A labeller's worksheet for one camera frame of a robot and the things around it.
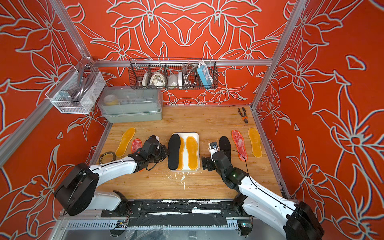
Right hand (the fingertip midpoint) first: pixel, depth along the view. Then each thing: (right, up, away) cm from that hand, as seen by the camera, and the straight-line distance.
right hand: (206, 155), depth 82 cm
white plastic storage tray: (-11, -8, +6) cm, 15 cm away
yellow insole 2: (-8, +1, +13) cm, 15 cm away
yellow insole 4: (+35, +8, +18) cm, 40 cm away
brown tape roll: (-61, -3, +9) cm, 62 cm away
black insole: (-19, +3, +8) cm, 21 cm away
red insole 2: (+24, +3, +14) cm, 29 cm away
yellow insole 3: (-53, +9, +19) cm, 57 cm away
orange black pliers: (+33, +22, +30) cm, 50 cm away
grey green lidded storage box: (-55, +31, +20) cm, 66 cm away
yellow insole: (-15, -3, +10) cm, 18 cm away
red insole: (-45, +4, +16) cm, 48 cm away
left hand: (-20, +2, +6) cm, 21 cm away
